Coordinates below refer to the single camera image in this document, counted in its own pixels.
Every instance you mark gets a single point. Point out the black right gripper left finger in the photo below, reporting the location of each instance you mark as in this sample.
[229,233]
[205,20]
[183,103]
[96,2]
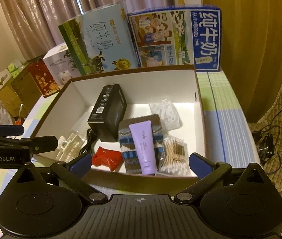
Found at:
[71,173]

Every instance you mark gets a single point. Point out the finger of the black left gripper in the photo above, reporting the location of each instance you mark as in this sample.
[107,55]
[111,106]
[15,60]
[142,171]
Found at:
[42,144]
[11,130]

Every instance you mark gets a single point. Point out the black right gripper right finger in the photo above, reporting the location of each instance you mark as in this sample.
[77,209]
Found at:
[209,174]

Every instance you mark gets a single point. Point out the purple cosmetic tube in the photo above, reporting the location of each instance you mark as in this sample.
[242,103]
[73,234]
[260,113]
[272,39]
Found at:
[143,140]

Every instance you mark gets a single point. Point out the red snack packet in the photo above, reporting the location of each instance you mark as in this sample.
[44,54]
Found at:
[108,158]

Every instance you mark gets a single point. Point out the cotton swabs pack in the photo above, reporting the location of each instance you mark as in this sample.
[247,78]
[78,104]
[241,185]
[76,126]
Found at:
[175,161]

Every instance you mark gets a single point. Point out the checked green blue tablecloth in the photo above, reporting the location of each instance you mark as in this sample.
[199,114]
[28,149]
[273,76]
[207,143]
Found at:
[229,137]

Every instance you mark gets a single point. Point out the brown cardboard carton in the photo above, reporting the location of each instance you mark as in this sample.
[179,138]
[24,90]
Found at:
[18,90]

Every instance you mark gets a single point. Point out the knitted blue brown sock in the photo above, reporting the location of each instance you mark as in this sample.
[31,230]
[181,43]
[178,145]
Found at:
[128,150]

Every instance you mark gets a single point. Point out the red gold gift box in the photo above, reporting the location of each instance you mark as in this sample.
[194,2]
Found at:
[43,79]

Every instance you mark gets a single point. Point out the white floss picks bag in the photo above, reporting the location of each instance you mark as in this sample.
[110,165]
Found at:
[168,114]

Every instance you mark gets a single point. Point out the black rectangular product box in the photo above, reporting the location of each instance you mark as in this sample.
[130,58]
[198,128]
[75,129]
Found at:
[107,113]

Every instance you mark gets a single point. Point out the white humidifier box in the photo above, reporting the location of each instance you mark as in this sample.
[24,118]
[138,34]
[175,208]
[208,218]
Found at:
[61,64]

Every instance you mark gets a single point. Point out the pink curtain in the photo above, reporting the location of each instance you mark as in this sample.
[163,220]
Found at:
[35,23]

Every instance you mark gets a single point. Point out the green blue milk carton box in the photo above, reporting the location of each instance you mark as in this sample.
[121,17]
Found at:
[100,40]

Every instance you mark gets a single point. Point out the blue white milk carton box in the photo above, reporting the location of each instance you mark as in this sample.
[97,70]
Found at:
[179,35]

